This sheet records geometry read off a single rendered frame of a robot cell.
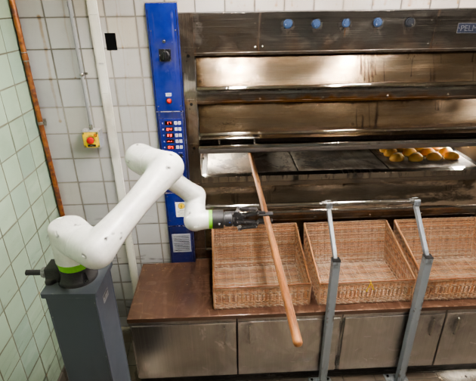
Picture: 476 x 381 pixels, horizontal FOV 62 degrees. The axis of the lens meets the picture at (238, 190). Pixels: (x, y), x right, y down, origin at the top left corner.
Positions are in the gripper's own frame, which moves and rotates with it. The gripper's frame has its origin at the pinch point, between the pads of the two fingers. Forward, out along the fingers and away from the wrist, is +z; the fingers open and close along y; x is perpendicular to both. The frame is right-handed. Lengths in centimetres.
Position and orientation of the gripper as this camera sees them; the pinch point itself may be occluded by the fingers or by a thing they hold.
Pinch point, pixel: (265, 217)
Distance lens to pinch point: 194.3
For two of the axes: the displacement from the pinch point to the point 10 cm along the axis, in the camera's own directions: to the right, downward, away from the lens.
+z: 10.0, -0.4, 0.5
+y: 0.1, 9.0, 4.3
